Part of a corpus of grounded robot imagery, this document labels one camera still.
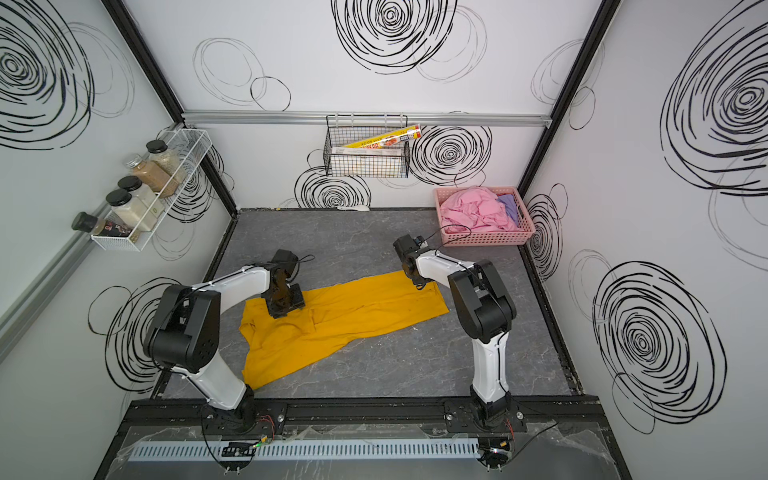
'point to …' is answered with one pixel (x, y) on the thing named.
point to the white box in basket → (364, 152)
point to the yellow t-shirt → (273, 344)
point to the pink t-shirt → (474, 208)
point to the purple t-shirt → (510, 205)
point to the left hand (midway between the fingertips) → (295, 309)
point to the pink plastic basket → (491, 238)
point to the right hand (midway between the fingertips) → (436, 271)
